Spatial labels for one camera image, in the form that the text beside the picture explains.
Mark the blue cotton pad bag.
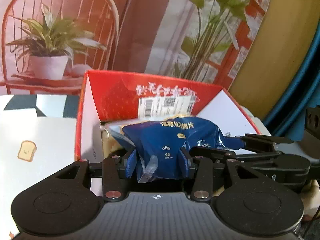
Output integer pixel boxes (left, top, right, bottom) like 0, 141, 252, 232
107, 116, 244, 183

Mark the printed living room backdrop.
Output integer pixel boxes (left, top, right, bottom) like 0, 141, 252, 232
1, 0, 270, 94

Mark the blue curtain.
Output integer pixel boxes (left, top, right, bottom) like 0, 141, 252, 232
263, 27, 319, 136

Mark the red strawberry cardboard box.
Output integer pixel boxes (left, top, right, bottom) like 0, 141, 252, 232
74, 70, 260, 163

